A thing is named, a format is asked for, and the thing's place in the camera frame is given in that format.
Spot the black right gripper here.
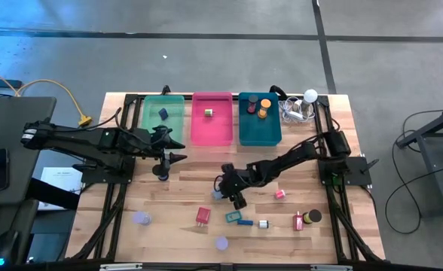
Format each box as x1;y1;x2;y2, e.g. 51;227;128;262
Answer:
217;162;256;211

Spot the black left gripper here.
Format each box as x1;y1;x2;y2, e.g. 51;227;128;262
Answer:
130;126;188;163

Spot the teal digital clock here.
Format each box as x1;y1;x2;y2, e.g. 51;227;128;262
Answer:
224;209;243;224

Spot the blue sand hourglass black cap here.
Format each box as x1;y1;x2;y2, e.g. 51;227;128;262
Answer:
152;160;173;182

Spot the lavender disc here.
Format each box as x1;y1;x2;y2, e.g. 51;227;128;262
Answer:
132;210;153;226

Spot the red sand hourglass black cap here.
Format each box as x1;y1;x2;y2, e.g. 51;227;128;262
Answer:
246;94;260;115

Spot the orange hourglass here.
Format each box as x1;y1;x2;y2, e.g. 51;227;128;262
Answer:
257;98;273;120

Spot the green plastic tray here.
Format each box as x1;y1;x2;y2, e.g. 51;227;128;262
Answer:
139;94;186;151

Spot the pink plastic tray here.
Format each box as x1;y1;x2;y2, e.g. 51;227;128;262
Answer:
190;91;234;147

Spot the purple hourglass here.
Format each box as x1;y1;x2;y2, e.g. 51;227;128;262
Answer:
214;236;230;252

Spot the teal plastic tray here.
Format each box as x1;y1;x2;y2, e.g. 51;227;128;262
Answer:
237;92;283;147

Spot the white paper sheet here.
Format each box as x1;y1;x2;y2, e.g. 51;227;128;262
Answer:
36;166;84;211

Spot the white light bulb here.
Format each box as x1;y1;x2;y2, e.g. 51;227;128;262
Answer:
300;89;319;116

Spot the dark grey desk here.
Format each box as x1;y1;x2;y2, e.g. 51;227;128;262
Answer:
0;96;58;206

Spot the black computer mouse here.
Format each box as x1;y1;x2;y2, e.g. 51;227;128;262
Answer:
0;230;20;266

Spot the black table base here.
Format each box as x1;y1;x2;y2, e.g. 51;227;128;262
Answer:
396;103;443;219

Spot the red usb wall charger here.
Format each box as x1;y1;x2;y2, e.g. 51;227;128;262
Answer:
292;210;304;232
194;206;212;228

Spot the black aluminium table frame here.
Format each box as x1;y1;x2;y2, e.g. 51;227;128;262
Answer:
65;92;386;264

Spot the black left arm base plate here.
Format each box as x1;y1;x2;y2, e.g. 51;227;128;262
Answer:
80;156;136;185

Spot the yellow extension cord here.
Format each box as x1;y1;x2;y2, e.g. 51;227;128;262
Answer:
0;62;93;127

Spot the white cable with adapter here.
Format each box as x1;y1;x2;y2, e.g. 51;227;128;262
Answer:
277;96;316;124

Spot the silver aluminium bracket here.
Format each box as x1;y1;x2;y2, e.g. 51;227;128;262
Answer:
310;264;353;271
99;263;143;271

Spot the long black cable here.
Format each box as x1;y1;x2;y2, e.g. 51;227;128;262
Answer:
268;84;289;99

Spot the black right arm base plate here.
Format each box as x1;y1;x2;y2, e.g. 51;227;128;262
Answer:
317;156;373;187

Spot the black floor cable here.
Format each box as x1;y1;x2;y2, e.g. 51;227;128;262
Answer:
385;107;443;235

